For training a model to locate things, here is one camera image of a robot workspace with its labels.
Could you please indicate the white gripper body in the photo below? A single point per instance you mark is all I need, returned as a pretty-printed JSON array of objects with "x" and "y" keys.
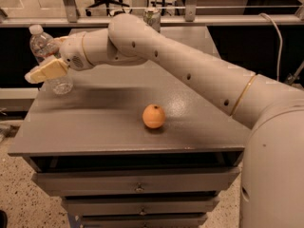
[{"x": 72, "y": 53}]

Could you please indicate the clear plastic water bottle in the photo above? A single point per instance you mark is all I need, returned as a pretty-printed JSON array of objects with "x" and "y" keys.
[{"x": 43, "y": 45}]

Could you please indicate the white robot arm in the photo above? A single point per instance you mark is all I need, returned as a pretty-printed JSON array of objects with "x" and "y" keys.
[{"x": 272, "y": 178}]

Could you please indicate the black office chair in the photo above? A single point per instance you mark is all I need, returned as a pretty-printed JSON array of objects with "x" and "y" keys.
[{"x": 107, "y": 4}]

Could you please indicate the green white soda can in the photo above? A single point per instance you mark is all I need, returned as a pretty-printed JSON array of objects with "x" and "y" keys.
[{"x": 152, "y": 17}]

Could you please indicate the orange fruit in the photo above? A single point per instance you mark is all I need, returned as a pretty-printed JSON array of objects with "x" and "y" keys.
[{"x": 153, "y": 116}]

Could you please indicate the grey drawer cabinet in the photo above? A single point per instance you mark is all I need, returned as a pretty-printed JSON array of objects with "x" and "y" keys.
[{"x": 98, "y": 126}]

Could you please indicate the middle grey drawer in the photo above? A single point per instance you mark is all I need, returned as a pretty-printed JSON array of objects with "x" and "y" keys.
[{"x": 145, "y": 205}]

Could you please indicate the grey drawer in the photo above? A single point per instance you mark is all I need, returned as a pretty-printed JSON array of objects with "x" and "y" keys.
[
  {"x": 145, "y": 205},
  {"x": 148, "y": 221},
  {"x": 130, "y": 182}
]

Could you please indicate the top grey drawer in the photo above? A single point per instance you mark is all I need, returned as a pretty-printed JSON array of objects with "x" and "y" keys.
[{"x": 130, "y": 182}]

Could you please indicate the bottom grey drawer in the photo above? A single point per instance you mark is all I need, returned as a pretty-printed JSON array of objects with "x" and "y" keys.
[{"x": 148, "y": 221}]

